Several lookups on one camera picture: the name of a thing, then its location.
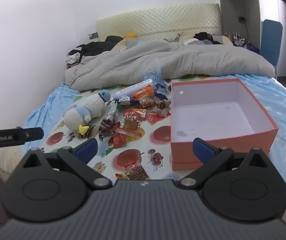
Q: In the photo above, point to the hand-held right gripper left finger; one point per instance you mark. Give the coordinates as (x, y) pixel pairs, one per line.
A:
(88, 150)

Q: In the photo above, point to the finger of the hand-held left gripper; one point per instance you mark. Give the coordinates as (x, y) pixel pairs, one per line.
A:
(33, 133)

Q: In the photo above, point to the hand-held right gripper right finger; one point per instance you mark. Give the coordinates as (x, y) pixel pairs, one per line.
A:
(203, 150)

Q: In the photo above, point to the pink cardboard box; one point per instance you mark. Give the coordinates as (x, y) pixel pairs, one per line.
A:
(220, 120)

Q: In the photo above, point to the clear golden snack packet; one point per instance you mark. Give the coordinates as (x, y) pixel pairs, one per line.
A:
(135, 172)

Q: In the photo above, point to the blue white snack packet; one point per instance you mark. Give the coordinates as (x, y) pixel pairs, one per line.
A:
(125, 101)

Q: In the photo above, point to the orange snack packet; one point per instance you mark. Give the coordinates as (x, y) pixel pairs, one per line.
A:
(144, 93)

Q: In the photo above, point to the white plush penguin toy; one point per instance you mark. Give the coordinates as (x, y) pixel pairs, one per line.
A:
(88, 107)

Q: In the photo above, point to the fruit print bed sheet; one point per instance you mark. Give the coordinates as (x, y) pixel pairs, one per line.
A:
(146, 140)

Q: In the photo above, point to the dark blue plastic wrapper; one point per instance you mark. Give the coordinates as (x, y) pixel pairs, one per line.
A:
(161, 90)

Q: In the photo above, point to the white tube pack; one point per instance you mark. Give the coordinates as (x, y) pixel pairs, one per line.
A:
(133, 89)

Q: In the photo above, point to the pale blue plastic bag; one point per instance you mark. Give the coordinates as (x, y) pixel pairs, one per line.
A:
(153, 76)

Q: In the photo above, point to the black clothes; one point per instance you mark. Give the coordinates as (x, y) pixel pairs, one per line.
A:
(95, 47)

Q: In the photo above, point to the pile of mixed clothes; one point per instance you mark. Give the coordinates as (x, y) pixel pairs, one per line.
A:
(203, 37)

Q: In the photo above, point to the nightstand clutter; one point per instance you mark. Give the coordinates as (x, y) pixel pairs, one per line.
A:
(240, 40)

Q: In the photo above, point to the black charger plug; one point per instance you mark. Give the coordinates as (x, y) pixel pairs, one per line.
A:
(241, 19)

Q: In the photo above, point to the cream quilted headboard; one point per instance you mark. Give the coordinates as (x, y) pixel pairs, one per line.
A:
(158, 20)

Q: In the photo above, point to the white cabinet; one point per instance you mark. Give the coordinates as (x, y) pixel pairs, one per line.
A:
(245, 2)

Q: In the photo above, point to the wall socket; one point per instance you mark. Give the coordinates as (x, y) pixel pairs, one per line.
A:
(93, 36)

